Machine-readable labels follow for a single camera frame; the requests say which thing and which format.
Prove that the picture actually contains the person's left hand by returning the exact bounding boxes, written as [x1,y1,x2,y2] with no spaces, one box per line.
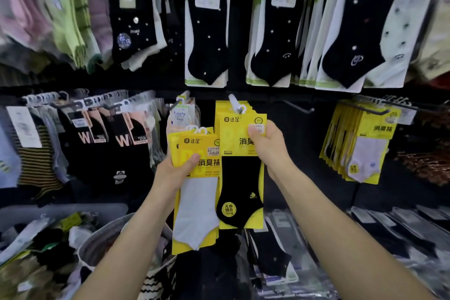
[153,152,201,202]

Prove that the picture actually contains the person's right hand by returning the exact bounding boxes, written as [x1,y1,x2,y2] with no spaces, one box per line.
[247,120,294,181]

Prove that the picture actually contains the yellow hooked sock packet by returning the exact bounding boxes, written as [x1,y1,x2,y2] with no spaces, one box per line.
[167,127,180,170]

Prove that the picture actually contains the yellow packet white sock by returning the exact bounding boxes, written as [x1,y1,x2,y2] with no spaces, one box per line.
[171,127,223,255]

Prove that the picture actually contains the yellow packet black sock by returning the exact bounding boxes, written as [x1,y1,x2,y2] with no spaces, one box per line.
[218,105,267,231]

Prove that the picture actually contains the person's right forearm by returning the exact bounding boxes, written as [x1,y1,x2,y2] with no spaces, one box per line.
[270,162,436,300]

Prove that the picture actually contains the person's left forearm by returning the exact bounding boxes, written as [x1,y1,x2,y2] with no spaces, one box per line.
[72,190,176,300]

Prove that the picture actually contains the row black socks peach cuffs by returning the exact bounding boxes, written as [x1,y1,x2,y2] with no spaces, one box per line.
[21,90,166,186]

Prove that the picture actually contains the row of clear bagged socks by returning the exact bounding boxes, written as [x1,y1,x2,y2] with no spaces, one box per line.
[246,204,450,300]

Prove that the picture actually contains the row black socks white cards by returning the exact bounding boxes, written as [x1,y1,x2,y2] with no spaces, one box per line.
[245,0,403,94]

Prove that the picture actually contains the bunch of striped socks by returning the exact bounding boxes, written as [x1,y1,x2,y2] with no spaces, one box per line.
[0,101,68,198]

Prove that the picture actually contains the black dotted tall socks bunch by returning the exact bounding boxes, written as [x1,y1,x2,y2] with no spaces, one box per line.
[109,0,168,72]

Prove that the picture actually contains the row of pastel hanging socks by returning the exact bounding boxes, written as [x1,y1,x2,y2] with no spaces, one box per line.
[0,0,113,74]

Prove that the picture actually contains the white tipped peg hook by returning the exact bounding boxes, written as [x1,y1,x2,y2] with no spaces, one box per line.
[228,94,247,114]

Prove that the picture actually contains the bunch of pastel sock packs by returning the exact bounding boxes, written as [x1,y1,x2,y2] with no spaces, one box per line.
[165,92,201,135]

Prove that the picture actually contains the black white zigzag tote bag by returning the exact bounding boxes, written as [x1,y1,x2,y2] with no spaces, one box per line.
[77,212,178,300]

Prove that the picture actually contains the white plastic bin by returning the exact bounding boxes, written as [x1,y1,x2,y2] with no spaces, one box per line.
[0,203,129,300]

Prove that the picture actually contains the black dotted sock white card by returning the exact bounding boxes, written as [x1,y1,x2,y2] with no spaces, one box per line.
[184,0,233,89]

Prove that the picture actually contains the clear price tag holder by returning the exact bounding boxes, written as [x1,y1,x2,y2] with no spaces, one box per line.
[397,106,418,126]

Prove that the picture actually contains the heap of copper hangers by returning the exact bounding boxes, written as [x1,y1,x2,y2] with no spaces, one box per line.
[397,106,450,186]

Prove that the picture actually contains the cream dotted sock pack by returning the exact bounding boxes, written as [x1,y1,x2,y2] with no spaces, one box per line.
[364,0,443,89]

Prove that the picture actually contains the beige sock pack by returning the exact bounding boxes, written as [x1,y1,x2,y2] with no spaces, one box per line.
[411,0,450,81]

